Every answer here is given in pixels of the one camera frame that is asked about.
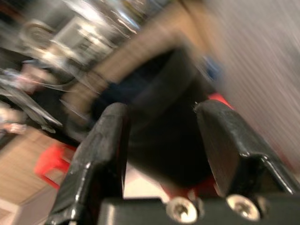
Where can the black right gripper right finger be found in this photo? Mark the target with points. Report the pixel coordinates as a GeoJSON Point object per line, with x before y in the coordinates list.
{"type": "Point", "coordinates": [229, 145]}

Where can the black round plastic bucket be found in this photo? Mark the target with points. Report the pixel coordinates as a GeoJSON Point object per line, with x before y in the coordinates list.
{"type": "Point", "coordinates": [164, 93]}

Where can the red plastic stool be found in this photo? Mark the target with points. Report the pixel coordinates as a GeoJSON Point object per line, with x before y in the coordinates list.
{"type": "Point", "coordinates": [49, 161]}

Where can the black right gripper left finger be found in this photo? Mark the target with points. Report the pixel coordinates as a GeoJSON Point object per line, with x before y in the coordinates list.
{"type": "Point", "coordinates": [98, 152]}

